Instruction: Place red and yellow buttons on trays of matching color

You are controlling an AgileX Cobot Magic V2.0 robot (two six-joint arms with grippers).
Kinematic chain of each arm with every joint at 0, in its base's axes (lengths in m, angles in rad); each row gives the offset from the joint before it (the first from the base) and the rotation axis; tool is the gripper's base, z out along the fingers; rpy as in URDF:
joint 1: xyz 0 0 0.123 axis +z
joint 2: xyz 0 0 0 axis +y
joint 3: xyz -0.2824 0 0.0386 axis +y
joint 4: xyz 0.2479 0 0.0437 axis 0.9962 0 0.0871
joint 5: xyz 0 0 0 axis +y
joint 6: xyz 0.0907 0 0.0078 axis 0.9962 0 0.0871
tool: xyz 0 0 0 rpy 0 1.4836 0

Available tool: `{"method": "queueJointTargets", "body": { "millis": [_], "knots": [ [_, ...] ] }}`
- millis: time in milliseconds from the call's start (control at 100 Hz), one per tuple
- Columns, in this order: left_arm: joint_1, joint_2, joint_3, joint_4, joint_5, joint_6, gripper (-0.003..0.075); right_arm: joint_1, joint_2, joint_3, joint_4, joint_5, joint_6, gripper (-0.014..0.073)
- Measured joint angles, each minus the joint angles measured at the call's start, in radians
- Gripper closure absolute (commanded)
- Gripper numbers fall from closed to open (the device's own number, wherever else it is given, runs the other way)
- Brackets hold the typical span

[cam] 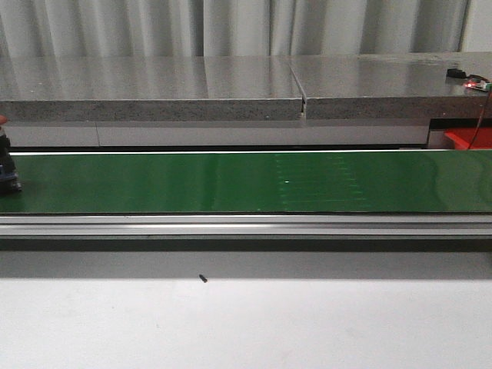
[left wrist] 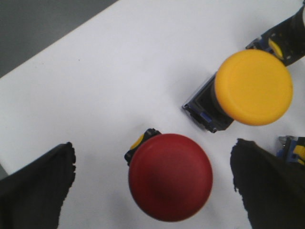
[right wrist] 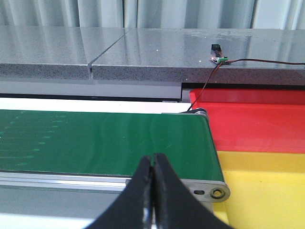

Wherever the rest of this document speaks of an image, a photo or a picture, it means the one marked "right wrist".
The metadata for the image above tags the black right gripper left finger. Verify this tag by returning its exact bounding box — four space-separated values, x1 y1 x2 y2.
87 156 153 229

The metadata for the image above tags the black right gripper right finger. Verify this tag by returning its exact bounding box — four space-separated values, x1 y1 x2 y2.
153 154 231 229

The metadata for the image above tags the green conveyor belt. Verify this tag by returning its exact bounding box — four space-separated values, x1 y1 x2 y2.
0 110 224 181

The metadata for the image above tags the yellow plastic bin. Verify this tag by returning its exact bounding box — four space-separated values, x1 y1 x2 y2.
213 151 305 229

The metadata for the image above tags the red plastic bin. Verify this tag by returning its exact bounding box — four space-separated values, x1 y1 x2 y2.
190 88 305 154

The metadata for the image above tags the small sensor circuit board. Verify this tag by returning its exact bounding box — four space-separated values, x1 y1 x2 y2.
210 44 230 64

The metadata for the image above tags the grey stone counter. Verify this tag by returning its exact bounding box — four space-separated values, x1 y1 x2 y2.
0 26 305 100

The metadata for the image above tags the white pleated curtain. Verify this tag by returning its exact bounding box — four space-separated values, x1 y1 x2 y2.
0 0 305 30

